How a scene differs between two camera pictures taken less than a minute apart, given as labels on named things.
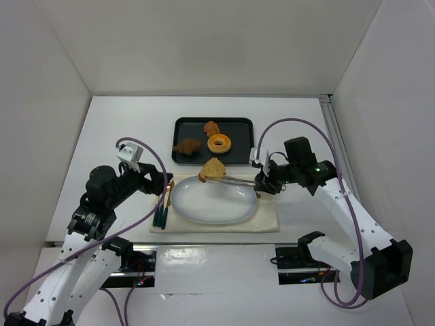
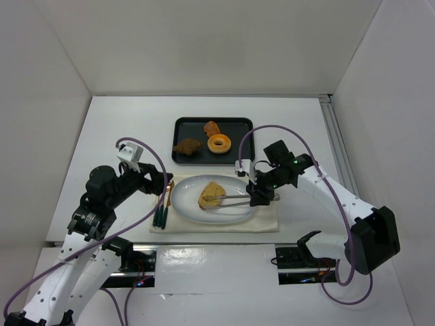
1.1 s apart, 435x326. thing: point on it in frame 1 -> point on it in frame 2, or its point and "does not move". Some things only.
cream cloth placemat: x=264 y=220 does not move
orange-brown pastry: x=211 y=128 does not move
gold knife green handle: x=170 y=194 does not move
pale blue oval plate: x=213 y=202 does not move
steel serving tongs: x=240 y=180 -> x=276 y=197
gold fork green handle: x=160 y=214 does not move
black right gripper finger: x=266 y=187 -> x=261 y=198
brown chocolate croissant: x=187 y=146 does not move
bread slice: x=213 y=169 -> x=210 y=195
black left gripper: x=158 y=181 does not move
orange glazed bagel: x=221 y=149 does not move
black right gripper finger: x=260 y=178 -> x=253 y=189
